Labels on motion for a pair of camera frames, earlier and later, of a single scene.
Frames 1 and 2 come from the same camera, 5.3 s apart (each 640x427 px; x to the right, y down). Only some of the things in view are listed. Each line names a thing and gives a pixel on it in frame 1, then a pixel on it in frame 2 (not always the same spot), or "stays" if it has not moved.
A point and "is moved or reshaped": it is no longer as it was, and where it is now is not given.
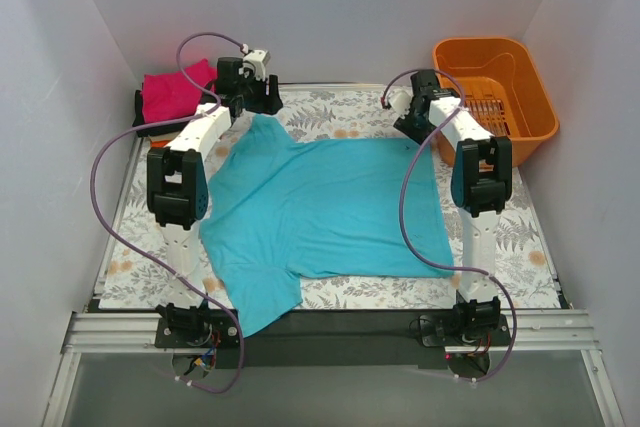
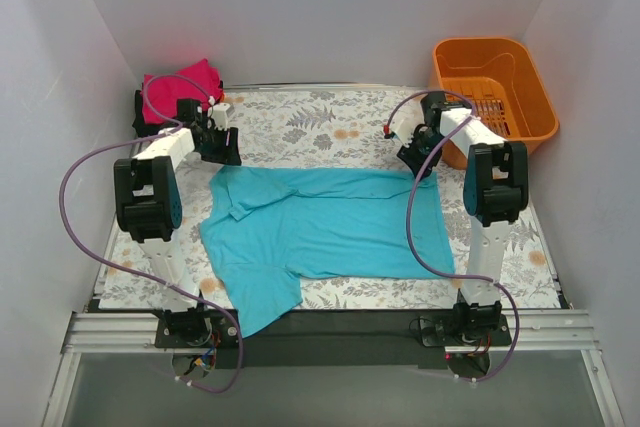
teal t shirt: [281, 209] is moved or reshaped
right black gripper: [410, 126] → [417, 153]
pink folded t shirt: [170, 95] stays
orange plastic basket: [501, 89] stays
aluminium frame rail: [133, 333] stays
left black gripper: [267, 99] → [220, 145]
